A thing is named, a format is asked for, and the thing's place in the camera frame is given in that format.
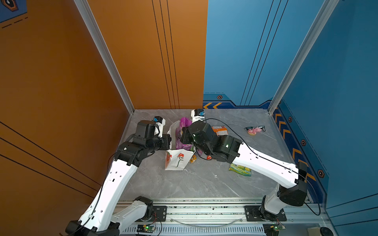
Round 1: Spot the magenta purple snack bag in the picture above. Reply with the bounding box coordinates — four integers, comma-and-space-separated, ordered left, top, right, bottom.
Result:
175, 117, 192, 151

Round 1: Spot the white paper bag with flowers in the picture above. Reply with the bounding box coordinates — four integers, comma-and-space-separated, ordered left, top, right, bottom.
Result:
165, 121, 195, 171

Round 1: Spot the green yellow candy bag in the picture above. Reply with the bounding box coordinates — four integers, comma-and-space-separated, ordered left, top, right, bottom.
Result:
229, 163, 251, 177

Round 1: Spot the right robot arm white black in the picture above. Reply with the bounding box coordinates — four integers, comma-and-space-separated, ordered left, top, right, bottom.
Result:
180, 121, 308, 221

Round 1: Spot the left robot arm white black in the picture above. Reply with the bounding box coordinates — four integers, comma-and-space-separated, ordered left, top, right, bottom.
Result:
66, 116, 172, 236

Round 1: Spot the orange snack packet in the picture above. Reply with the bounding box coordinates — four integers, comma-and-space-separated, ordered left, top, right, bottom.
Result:
212, 126, 228, 136

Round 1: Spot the small orange yellow candy packet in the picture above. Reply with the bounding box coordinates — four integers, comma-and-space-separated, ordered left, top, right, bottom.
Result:
190, 154, 197, 164

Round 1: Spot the left green circuit board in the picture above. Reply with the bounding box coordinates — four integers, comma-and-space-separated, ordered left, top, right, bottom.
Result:
136, 225, 156, 235

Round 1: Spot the green circuit board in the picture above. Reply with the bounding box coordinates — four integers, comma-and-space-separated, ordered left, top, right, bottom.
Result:
136, 225, 156, 235
270, 224, 286, 232

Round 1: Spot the right green circuit board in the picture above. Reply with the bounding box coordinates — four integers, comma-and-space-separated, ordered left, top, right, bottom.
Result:
270, 224, 286, 232

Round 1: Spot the black round object bottom right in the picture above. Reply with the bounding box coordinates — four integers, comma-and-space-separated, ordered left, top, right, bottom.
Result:
320, 227, 334, 236

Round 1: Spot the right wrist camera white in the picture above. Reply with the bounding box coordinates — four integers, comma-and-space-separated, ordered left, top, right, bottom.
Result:
191, 109, 206, 123

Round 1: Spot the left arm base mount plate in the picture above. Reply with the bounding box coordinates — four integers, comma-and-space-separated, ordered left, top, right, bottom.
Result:
138, 206, 167, 222

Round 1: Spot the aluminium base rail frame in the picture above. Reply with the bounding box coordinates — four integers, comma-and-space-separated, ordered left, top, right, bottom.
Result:
77, 197, 337, 236

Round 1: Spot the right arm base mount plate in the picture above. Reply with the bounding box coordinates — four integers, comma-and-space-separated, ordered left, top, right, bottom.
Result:
244, 206, 287, 222

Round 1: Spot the left aluminium corner post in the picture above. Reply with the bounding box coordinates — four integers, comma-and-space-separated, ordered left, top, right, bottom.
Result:
74, 0, 135, 115

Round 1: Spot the aluminium corner post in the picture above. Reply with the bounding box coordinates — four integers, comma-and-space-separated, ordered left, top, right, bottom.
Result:
267, 0, 339, 115
74, 0, 135, 115

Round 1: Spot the right aluminium corner post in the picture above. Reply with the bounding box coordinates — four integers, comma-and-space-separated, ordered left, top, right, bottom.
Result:
267, 0, 339, 115

